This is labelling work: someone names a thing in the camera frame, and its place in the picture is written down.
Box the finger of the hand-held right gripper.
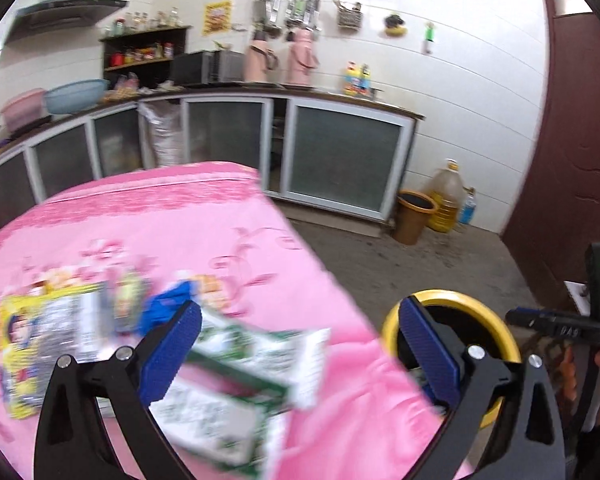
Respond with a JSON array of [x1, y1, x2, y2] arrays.
[[505, 306, 600, 347]]

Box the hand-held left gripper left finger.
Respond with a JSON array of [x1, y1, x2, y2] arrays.
[[34, 300, 203, 480]]

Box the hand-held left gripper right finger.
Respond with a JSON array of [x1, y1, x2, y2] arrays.
[[399, 295, 566, 480]]

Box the blue cloth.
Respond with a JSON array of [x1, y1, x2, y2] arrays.
[[142, 280, 201, 336]]

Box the yellow rimmed bin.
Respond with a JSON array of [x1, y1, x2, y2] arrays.
[[381, 290, 523, 428]]

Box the green white packet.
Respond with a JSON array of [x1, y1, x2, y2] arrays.
[[150, 305, 332, 476]]

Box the yellow snack packet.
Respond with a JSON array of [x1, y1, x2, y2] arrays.
[[0, 282, 111, 421]]

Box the pink floral tablecloth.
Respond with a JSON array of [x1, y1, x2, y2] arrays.
[[0, 161, 476, 480]]

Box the brown plastic bucket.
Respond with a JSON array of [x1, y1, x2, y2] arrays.
[[392, 190, 438, 246]]

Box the small water bottle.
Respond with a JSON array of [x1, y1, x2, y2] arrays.
[[457, 187, 478, 226]]

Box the brown wooden door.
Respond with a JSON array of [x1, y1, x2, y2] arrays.
[[500, 0, 600, 306]]

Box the large cooking oil bottle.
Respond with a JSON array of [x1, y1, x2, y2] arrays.
[[427, 159, 467, 233]]

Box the kitchen cabinet with glass doors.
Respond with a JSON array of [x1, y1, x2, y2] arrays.
[[0, 89, 426, 246]]

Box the white sack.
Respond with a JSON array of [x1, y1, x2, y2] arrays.
[[139, 100, 186, 168]]

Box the snack bags in plastic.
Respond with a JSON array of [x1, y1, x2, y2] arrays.
[[105, 74, 143, 103]]

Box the blue plastic basket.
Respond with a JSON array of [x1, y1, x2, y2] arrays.
[[43, 79, 110, 115]]

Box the pink plastic basin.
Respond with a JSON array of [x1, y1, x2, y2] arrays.
[[2, 88, 47, 131]]

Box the microwave oven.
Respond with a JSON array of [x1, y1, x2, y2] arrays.
[[170, 50, 245, 86]]

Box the row of spice jars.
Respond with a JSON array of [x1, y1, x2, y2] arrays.
[[111, 42, 175, 66]]

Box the pink thermos flask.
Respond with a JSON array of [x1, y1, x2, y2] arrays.
[[243, 30, 279, 83], [285, 29, 317, 86]]

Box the dark corner shelf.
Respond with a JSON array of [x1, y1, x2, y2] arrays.
[[99, 26, 193, 91]]

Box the yellow sponge holder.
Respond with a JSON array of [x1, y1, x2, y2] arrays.
[[384, 12, 410, 37]]

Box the row of seasoning bottles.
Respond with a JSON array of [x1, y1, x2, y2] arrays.
[[112, 7, 183, 36]]

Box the range hood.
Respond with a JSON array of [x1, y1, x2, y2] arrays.
[[5, 0, 130, 41]]

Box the row of hanging kitchen utensils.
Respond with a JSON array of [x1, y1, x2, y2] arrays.
[[252, 0, 323, 33]]

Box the yellow wall poster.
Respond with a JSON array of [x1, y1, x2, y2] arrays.
[[202, 0, 232, 37]]

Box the wire chopstick holder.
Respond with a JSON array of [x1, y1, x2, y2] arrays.
[[332, 0, 365, 28]]

